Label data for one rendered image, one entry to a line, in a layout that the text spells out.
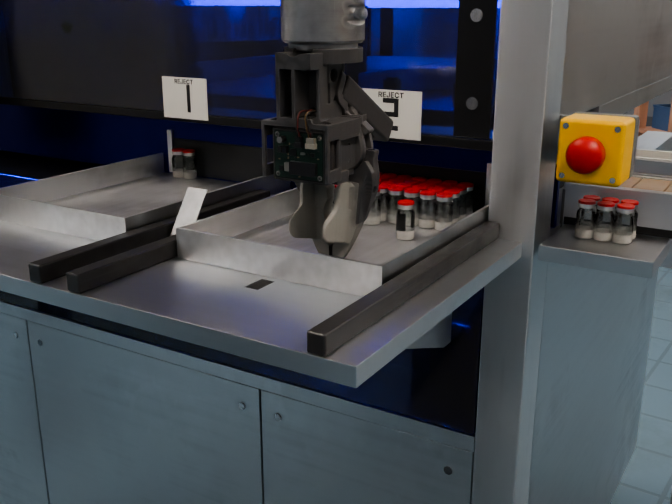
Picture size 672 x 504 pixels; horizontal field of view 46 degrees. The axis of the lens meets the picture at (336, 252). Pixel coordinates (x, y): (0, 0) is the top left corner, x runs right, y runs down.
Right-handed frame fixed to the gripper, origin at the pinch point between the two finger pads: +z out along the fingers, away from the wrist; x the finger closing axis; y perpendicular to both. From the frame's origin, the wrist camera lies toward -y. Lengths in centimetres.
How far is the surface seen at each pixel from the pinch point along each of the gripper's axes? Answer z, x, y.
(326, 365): 4.1, 8.3, 15.3
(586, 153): -8.3, 18.6, -21.2
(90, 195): 3, -51, -14
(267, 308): 3.6, -2.3, 8.7
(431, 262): 1.6, 7.6, -6.2
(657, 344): 92, 3, -215
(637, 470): 92, 13, -129
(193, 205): -0.5, -23.6, -5.8
